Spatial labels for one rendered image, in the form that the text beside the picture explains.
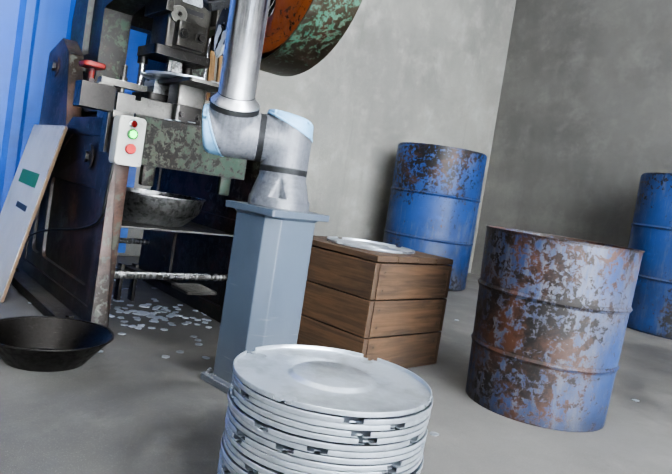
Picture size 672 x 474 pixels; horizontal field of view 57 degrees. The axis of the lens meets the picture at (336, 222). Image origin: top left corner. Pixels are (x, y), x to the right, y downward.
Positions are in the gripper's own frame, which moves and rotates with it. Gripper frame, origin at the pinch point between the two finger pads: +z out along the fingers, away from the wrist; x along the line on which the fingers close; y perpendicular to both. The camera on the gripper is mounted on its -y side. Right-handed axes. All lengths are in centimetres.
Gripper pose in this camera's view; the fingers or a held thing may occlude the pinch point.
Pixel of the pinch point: (215, 52)
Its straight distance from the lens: 194.3
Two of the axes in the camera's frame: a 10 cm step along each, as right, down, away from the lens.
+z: -4.2, 8.4, 3.6
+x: -5.4, -5.4, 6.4
